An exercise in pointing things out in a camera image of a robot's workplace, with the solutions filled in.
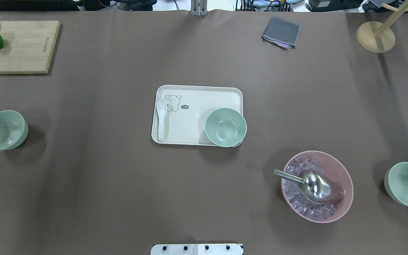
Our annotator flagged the green bowl on tray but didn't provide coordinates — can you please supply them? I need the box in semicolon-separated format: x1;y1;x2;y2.
205;108;247;147

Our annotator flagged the cream tray with bear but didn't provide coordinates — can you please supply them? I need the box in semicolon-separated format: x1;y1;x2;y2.
151;85;243;146

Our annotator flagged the white ceramic spoon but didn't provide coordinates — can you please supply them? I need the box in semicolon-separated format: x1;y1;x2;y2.
156;98;167;142

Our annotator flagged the grey folded cloth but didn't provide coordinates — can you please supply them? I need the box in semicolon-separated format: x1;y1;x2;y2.
262;16;301;50

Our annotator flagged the pink bowl with ice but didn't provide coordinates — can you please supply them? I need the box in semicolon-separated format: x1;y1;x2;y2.
281;151;353;223

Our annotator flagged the metal ice scoop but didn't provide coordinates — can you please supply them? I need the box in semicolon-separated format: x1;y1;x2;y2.
273;169;345;204

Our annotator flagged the bamboo cutting board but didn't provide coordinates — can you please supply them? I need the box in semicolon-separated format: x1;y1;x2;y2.
0;21;60;74

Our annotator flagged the wooden cup tree stand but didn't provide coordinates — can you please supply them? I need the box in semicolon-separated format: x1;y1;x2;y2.
356;0;408;53

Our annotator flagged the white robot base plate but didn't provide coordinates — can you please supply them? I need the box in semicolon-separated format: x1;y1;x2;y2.
150;243;244;255

